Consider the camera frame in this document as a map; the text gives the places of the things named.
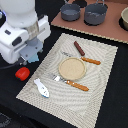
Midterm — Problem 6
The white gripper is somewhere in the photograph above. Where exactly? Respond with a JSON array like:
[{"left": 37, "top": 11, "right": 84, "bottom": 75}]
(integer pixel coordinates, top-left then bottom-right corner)
[{"left": 0, "top": 15, "right": 51, "bottom": 64}]

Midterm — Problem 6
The red toy tomato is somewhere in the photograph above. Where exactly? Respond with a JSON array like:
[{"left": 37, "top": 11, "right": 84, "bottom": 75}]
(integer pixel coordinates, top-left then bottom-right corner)
[{"left": 15, "top": 67, "right": 30, "bottom": 81}]

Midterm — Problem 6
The light blue toy carton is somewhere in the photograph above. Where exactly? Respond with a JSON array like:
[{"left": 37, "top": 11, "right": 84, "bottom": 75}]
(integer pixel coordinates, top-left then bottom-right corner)
[{"left": 28, "top": 54, "right": 39, "bottom": 63}]

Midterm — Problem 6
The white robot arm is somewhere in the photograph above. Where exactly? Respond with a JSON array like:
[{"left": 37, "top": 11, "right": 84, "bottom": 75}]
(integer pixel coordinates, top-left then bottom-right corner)
[{"left": 0, "top": 0, "right": 51, "bottom": 64}]

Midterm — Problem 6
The round beige plate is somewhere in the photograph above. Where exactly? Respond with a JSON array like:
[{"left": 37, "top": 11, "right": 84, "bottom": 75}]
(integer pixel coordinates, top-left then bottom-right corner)
[{"left": 58, "top": 57, "right": 86, "bottom": 80}]

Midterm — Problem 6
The small grey pot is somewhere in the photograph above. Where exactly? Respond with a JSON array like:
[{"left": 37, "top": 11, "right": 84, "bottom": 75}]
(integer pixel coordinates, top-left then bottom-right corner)
[{"left": 60, "top": 4, "right": 81, "bottom": 21}]

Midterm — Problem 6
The large grey pot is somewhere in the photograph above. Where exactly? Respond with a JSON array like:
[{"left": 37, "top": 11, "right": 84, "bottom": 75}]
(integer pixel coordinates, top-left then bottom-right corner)
[{"left": 84, "top": 2, "right": 107, "bottom": 25}]

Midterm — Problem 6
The beige woven placemat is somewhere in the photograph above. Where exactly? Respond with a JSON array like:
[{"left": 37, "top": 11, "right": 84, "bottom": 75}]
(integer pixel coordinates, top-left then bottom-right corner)
[{"left": 17, "top": 33, "right": 117, "bottom": 128}]

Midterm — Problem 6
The beige bowl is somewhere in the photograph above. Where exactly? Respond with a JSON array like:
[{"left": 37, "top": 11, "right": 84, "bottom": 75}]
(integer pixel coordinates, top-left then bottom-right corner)
[{"left": 121, "top": 7, "right": 128, "bottom": 30}]

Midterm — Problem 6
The fork with wooden handle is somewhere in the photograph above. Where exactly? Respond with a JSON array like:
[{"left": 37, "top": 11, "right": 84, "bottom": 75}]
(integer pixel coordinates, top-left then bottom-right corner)
[{"left": 49, "top": 74, "right": 89, "bottom": 91}]

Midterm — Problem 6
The knife with wooden handle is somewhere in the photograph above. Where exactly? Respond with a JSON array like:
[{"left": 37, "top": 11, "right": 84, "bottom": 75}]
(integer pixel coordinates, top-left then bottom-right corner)
[{"left": 61, "top": 51, "right": 101, "bottom": 65}]

